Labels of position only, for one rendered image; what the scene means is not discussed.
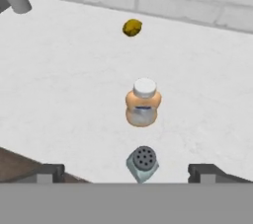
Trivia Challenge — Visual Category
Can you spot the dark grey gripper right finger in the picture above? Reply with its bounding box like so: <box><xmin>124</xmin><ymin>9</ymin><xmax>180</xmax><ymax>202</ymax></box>
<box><xmin>188</xmin><ymin>163</ymin><xmax>253</xmax><ymax>185</ymax></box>

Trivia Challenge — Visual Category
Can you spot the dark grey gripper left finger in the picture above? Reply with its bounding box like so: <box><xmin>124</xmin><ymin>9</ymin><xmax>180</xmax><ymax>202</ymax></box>
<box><xmin>20</xmin><ymin>163</ymin><xmax>65</xmax><ymax>185</ymax></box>

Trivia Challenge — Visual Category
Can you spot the glass shaker grey perforated lid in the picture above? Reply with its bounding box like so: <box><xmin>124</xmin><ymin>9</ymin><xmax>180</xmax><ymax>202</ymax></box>
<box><xmin>126</xmin><ymin>145</ymin><xmax>160</xmax><ymax>185</ymax></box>

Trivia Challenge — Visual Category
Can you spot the peach condiment bottle white cap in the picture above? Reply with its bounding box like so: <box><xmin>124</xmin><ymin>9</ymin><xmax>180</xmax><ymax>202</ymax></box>
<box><xmin>125</xmin><ymin>77</ymin><xmax>163</xmax><ymax>128</ymax></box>

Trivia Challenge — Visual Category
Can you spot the yellow lemon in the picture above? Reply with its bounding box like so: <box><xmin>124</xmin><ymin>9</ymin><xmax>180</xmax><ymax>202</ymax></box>
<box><xmin>122</xmin><ymin>18</ymin><xmax>143</xmax><ymax>37</ymax></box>

